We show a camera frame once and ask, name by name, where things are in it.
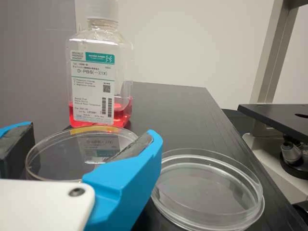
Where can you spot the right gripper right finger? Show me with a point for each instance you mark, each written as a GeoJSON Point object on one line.
{"type": "Point", "coordinates": [130, 178]}

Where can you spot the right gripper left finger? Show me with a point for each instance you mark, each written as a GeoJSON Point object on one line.
{"type": "Point", "coordinates": [14, 146]}

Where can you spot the petri dish with yellow strip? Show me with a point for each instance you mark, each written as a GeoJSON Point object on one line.
{"type": "Point", "coordinates": [60, 154]}

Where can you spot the black platform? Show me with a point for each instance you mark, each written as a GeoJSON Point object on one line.
{"type": "Point", "coordinates": [183, 115]}

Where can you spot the clear petri dish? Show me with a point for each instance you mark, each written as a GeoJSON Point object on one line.
{"type": "Point", "coordinates": [207, 192]}

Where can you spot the red liquid bottle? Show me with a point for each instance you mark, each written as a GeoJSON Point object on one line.
{"type": "Point", "coordinates": [96, 79]}

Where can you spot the cream microscope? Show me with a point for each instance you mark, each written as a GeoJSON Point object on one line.
{"type": "Point", "coordinates": [272, 120]}

